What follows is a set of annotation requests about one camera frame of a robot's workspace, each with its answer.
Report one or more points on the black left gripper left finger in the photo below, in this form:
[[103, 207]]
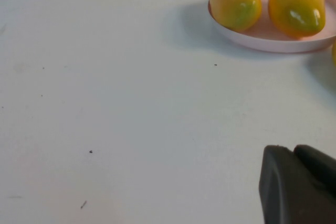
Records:
[[288, 195]]

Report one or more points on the yellow plastic banana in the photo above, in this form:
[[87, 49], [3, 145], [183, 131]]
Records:
[[334, 53]]

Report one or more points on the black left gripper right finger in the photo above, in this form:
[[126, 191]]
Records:
[[320, 166]]

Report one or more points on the pink round plate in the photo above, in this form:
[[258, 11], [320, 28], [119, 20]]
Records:
[[262, 39]]

